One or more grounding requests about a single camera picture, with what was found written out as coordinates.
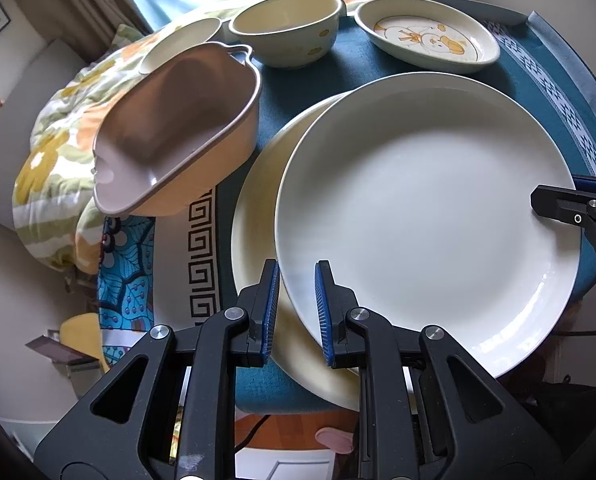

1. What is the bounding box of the cream round bowl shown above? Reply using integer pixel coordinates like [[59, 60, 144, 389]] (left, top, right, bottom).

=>
[[228, 0, 347, 68]]

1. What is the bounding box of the large white plate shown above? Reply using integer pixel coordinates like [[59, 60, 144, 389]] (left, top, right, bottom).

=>
[[274, 73, 581, 377]]

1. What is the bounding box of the yellow object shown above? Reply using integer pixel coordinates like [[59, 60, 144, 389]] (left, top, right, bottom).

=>
[[59, 312, 110, 373]]

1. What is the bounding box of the grey headboard cushion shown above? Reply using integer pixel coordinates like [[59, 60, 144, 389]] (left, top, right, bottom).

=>
[[0, 40, 85, 231]]

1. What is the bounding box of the pink square handled dish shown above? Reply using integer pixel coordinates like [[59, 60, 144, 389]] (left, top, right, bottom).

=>
[[92, 42, 262, 217]]

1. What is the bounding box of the teal blue table mat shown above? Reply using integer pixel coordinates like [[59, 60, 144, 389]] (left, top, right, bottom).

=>
[[189, 0, 596, 414]]

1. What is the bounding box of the cream plate with yellow pattern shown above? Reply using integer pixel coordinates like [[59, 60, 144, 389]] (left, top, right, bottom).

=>
[[231, 94, 360, 414]]

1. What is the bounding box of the small duck pattern plate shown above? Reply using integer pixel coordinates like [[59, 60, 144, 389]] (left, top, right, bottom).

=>
[[355, 0, 500, 74]]

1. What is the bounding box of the floral quilt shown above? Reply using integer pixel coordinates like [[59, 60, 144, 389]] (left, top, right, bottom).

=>
[[12, 0, 368, 275]]

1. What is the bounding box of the small cream bowl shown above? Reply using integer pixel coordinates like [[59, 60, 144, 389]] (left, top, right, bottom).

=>
[[138, 18, 222, 75]]

